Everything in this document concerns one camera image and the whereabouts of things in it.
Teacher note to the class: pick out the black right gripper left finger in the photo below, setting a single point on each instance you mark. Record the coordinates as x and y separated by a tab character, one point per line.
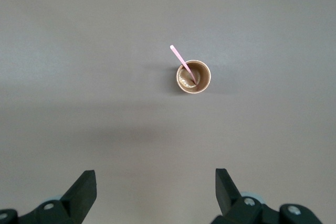
71	203

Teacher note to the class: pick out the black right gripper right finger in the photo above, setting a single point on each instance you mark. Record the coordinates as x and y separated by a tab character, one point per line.
236	208

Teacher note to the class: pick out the brown cylindrical cup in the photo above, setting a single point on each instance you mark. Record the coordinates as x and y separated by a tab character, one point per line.
204	77

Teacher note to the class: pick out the pink chopstick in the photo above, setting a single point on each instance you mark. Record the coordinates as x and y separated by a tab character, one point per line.
178	57

